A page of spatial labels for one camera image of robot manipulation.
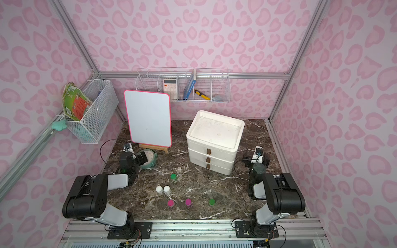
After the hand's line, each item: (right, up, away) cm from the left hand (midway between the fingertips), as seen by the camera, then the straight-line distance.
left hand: (134, 151), depth 94 cm
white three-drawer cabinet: (+47, +7, -16) cm, 50 cm away
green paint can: (+25, -14, -6) cm, 29 cm away
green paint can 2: (+46, -24, -15) cm, 55 cm away
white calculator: (+22, +39, +1) cm, 44 cm away
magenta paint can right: (+34, -25, -13) cm, 44 cm away
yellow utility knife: (+42, +35, +4) cm, 54 cm away
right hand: (+72, +1, -6) cm, 72 cm away
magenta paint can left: (+25, -26, -13) cm, 38 cm away
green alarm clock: (+10, -4, +1) cm, 10 cm away
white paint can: (+18, -20, -10) cm, 29 cm away
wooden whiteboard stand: (+10, +2, +5) cm, 11 cm away
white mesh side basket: (-14, +32, -8) cm, 36 cm away
